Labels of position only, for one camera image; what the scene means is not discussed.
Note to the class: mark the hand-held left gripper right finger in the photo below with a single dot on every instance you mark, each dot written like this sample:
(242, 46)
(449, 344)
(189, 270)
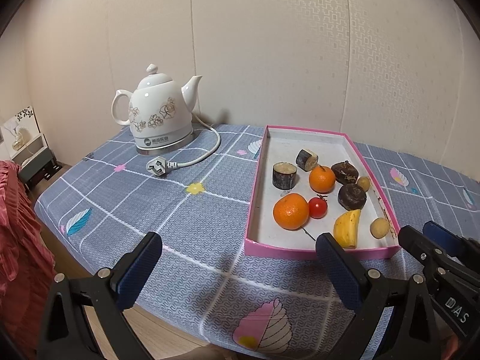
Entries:
(339, 273)

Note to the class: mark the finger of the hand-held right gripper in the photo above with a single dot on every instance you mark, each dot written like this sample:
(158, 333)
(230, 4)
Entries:
(442, 232)
(416, 240)

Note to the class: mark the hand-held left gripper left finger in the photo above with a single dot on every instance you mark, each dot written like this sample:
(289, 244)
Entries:
(138, 270)

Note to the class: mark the pink cardboard box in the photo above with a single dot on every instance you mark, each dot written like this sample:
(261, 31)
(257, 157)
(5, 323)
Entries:
(318, 251)

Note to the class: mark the tan longan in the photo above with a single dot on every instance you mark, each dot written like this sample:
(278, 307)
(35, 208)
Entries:
(363, 183)
(380, 228)

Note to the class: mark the yellow mango piece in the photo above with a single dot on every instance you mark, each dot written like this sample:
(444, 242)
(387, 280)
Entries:
(348, 228)

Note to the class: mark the red cherry tomato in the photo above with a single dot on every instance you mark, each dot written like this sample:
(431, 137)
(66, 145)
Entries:
(318, 207)

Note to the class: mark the dark brown water chestnut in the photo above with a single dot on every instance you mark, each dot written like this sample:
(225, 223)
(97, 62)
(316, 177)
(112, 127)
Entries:
(351, 196)
(345, 172)

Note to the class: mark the tangerine with long stem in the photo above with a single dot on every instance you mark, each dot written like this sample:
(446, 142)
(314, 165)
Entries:
(290, 212)

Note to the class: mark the tangerine with short stem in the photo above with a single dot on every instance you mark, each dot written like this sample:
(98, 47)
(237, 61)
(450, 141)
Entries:
(321, 180)

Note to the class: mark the large sugarcane piece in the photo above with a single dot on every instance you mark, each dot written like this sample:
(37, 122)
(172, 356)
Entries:
(285, 175)

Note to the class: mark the small sugarcane piece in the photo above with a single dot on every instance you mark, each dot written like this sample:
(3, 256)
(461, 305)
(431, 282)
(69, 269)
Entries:
(307, 159)

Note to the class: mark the blue-grey checked tablecloth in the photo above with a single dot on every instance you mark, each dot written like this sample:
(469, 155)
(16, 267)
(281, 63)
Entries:
(187, 232)

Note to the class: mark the red cloth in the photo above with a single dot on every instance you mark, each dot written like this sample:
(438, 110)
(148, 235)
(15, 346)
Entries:
(18, 251)

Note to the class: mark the silver kettle base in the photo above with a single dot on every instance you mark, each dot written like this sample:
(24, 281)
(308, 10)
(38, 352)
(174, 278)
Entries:
(165, 150)

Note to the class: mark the grey nightstand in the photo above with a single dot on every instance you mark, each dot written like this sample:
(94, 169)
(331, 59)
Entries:
(33, 159)

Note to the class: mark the white floral ceramic kettle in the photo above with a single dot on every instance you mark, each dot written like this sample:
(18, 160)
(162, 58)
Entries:
(161, 112)

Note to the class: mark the white leaf-print board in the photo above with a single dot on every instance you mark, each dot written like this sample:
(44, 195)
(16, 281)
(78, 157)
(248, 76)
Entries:
(24, 114)

